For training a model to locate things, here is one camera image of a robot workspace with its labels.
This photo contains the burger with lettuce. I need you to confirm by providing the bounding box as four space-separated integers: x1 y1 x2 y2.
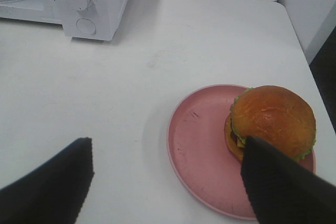
224 86 316 161

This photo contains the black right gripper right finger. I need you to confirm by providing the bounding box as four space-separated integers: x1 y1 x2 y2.
240 136 335 223

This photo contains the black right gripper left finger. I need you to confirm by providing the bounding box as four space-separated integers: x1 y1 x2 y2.
1 137 94 223

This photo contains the round white door button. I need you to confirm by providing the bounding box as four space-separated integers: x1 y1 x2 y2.
76 18 96 35

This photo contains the pink round plate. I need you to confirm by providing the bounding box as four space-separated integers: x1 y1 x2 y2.
167 85 315 220

